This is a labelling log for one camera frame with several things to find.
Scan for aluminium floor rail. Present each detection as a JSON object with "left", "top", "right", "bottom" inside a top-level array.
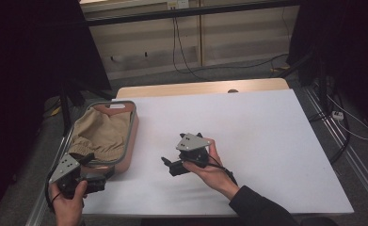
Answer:
[
  {"left": 302, "top": 86, "right": 368, "bottom": 205},
  {"left": 24, "top": 123, "right": 76, "bottom": 226}
]

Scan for black curtain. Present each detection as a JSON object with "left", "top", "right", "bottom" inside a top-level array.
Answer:
[
  {"left": 0, "top": 0, "right": 112, "bottom": 220},
  {"left": 286, "top": 0, "right": 368, "bottom": 133}
]

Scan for black metal stand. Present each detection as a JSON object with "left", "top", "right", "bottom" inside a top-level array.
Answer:
[
  {"left": 270, "top": 50, "right": 330, "bottom": 115},
  {"left": 58, "top": 79, "right": 118, "bottom": 137}
]

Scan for white cable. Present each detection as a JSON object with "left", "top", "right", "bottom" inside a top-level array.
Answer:
[{"left": 327, "top": 93, "right": 368, "bottom": 141}]

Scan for person's left hand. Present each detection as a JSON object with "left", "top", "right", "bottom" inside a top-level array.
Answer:
[{"left": 48, "top": 180, "right": 88, "bottom": 226}]

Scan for khaki pants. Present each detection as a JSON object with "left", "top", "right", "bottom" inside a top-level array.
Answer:
[{"left": 68, "top": 107, "right": 133, "bottom": 163}]

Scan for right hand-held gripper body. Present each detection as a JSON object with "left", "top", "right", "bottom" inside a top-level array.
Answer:
[{"left": 168, "top": 132, "right": 212, "bottom": 177}]

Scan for black metal shelf bar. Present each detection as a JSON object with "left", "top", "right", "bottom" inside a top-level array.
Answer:
[{"left": 86, "top": 0, "right": 300, "bottom": 27}]

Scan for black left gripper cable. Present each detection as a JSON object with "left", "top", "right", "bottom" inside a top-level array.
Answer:
[{"left": 44, "top": 168, "right": 62, "bottom": 210}]

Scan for black hanging cable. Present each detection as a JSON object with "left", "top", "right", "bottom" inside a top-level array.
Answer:
[{"left": 171, "top": 17, "right": 211, "bottom": 82}]

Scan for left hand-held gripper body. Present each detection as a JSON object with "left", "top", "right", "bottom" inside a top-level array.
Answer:
[{"left": 48, "top": 153, "right": 107, "bottom": 200}]

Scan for pink basket with grey rim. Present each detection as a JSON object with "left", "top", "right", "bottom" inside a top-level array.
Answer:
[{"left": 66, "top": 100, "right": 140, "bottom": 175}]

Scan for white wall socket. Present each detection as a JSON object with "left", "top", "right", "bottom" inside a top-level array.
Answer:
[{"left": 167, "top": 0, "right": 191, "bottom": 10}]

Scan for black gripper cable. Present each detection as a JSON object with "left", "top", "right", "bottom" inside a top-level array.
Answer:
[
  {"left": 44, "top": 168, "right": 62, "bottom": 210},
  {"left": 207, "top": 162, "right": 238, "bottom": 186}
]

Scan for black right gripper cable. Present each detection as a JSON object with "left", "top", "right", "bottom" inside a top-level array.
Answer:
[{"left": 207, "top": 162, "right": 238, "bottom": 186}]

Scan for thick black floor cable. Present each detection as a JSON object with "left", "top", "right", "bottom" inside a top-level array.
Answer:
[{"left": 308, "top": 88, "right": 352, "bottom": 165}]

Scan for long black floor cable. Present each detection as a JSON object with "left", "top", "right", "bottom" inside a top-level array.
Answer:
[{"left": 174, "top": 17, "right": 290, "bottom": 72}]

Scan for person's right hand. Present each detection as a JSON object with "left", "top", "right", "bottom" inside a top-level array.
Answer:
[{"left": 183, "top": 138, "right": 241, "bottom": 201}]

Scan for white table sheet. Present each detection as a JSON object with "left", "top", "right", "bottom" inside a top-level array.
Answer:
[{"left": 79, "top": 89, "right": 355, "bottom": 218}]

